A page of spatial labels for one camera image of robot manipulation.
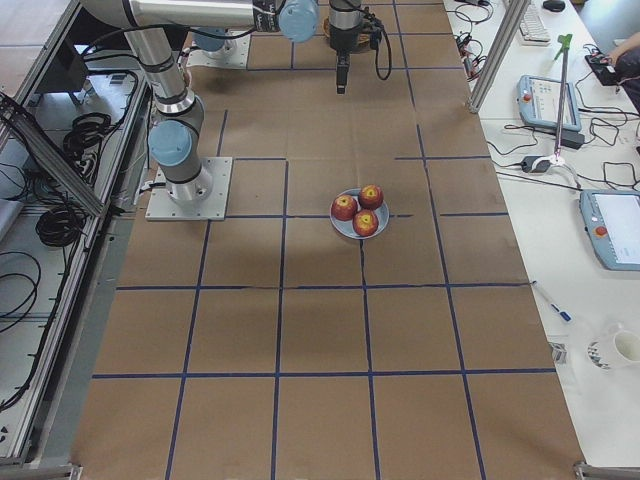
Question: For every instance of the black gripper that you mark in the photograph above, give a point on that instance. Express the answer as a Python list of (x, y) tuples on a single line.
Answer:
[(341, 40)]

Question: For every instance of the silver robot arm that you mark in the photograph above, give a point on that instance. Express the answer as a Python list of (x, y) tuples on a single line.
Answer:
[(213, 40), (173, 142)]

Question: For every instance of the red apple on plate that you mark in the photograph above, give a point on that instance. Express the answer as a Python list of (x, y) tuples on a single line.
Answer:
[(344, 207), (365, 223), (371, 197)]

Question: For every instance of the light blue plate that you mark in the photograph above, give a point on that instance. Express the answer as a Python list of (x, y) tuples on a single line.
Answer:
[(345, 227)]

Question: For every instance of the white keyboard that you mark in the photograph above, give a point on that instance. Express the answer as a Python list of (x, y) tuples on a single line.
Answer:
[(532, 31)]

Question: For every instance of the blue teach pendant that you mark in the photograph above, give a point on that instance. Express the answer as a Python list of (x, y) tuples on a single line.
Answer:
[(538, 103), (611, 219)]

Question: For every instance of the black computer mouse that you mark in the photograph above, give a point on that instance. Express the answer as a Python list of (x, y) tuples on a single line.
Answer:
[(554, 6)]

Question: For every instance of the green tipped grabber stick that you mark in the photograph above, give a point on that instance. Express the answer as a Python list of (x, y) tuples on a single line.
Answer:
[(564, 40)]

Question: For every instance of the black power adapter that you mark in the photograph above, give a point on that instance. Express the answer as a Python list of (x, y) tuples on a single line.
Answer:
[(572, 140)]

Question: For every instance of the white blue pen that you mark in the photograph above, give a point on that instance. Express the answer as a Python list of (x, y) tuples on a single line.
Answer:
[(562, 313)]

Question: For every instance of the white mug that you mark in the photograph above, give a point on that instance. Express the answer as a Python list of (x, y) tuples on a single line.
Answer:
[(616, 347)]

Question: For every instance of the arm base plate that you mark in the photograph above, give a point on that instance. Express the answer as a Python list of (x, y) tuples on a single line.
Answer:
[(236, 59), (204, 198)]

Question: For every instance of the aluminium frame post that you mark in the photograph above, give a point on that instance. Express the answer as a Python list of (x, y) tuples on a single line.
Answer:
[(497, 52)]

